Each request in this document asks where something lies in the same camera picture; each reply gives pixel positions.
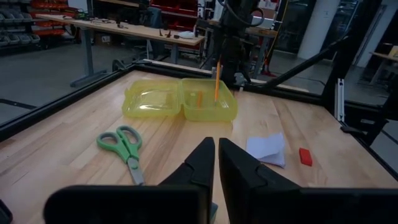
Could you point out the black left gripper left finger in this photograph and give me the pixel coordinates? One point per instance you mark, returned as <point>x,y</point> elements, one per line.
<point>186,202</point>

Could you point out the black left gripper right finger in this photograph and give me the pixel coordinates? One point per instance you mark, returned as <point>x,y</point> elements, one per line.
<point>248,199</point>

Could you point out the orange pencil with eraser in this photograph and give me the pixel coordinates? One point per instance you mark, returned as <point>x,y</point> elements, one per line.
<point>217,81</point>

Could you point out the orange pen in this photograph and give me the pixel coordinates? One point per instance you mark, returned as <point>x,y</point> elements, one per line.
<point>199,99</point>

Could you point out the red eraser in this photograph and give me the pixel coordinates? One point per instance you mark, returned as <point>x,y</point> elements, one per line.
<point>305,156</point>

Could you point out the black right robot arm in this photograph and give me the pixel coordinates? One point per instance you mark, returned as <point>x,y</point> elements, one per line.
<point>236,18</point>

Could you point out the yellow translucent plastic case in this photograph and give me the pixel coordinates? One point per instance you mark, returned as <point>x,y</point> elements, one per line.
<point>155,99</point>

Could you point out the white pillar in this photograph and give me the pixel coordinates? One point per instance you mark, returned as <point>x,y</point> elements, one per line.
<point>318,28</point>

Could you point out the wooden workbench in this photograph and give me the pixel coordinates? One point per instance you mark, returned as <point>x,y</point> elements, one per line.
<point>124,29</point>

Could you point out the shelf with red bins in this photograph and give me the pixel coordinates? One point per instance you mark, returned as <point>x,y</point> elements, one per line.
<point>53,18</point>

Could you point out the shelf with grey bins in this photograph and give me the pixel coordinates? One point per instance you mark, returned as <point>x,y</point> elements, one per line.
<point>15,39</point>

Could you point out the black aluminium table frame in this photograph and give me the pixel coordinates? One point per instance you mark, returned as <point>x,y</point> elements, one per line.
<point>62,102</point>

